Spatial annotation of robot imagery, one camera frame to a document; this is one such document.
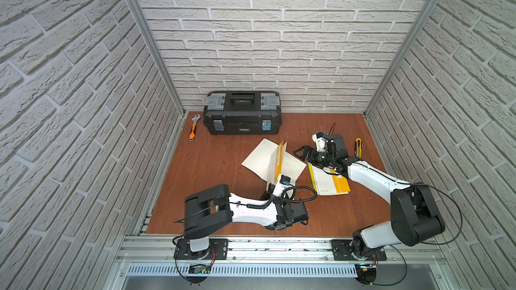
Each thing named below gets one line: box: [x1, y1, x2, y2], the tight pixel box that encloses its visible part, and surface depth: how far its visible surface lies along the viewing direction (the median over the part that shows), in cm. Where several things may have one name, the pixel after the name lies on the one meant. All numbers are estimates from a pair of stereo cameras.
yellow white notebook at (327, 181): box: [307, 162, 352, 197], surface depth 88 cm
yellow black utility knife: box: [354, 137, 363, 158], surface depth 105 cm
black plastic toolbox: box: [202, 89, 283, 135], surface depth 102 cm
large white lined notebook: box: [241, 138, 308, 186], surface depth 99 cm
